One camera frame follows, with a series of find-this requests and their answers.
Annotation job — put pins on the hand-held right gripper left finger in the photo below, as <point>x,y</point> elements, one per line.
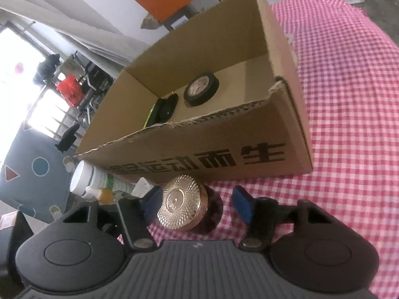
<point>152,204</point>

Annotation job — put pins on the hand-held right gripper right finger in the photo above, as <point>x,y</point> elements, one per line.
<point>243,205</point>

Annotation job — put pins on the white power adapter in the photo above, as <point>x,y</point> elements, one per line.
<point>141,188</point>

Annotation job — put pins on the gold round compact case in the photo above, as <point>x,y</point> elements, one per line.
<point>179,201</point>

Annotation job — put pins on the green dropper bottle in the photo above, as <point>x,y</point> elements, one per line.
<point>106,194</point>

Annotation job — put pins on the brown cardboard box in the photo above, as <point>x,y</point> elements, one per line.
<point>218,149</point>

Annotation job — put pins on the white lidded jar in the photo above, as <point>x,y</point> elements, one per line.
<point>90,177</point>

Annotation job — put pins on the green edged black case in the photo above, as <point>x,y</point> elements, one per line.
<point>154,113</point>

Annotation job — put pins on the black tape roll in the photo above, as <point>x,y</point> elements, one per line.
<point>215,88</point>

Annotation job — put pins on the grey patterned cushion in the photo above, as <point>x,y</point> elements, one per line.
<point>28,180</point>

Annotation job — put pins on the folded wheelchair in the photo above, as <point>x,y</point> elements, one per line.
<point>93,78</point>

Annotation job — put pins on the red plastic bag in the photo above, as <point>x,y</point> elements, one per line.
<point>70,90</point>

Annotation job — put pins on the pink checkered tablecloth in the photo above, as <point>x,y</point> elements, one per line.
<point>349,99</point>

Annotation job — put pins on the dark hanging clothes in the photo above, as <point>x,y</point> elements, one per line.
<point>46,68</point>

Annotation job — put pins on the white curtain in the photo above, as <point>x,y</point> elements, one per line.
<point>78,28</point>

